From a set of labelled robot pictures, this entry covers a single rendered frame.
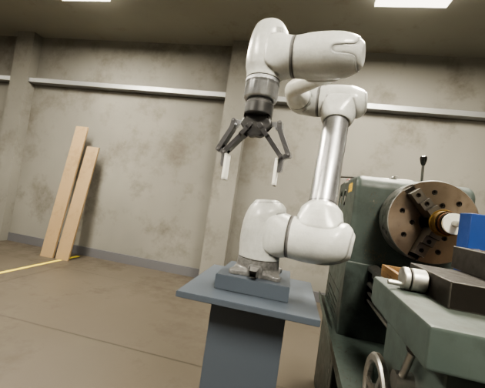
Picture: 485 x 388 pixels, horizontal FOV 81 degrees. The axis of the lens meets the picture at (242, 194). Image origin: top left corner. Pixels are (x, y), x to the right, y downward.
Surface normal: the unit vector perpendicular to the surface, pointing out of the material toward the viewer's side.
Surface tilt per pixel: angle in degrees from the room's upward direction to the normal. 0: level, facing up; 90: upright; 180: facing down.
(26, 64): 90
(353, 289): 90
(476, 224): 90
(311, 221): 65
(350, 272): 90
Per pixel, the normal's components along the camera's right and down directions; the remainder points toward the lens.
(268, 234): -0.29, -0.09
